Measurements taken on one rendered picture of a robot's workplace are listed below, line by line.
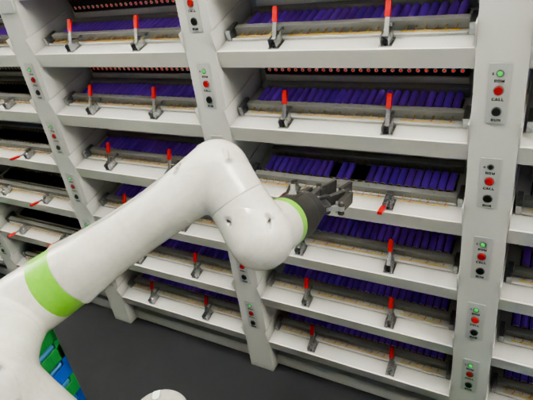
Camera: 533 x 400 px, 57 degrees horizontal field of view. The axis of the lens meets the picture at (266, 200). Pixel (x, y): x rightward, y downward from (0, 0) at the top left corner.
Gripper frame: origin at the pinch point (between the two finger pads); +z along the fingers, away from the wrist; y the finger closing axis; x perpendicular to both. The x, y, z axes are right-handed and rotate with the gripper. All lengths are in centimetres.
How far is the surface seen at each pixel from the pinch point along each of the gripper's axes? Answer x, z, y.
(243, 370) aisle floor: 82, 32, 46
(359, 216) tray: 11.0, 17.1, 0.1
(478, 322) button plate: 36, 23, -31
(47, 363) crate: 66, -15, 92
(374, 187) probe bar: 3.5, 19.4, -2.8
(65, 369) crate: 73, -8, 92
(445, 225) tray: 9.7, 16.4, -21.2
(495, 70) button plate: -26.0, 6.0, -28.9
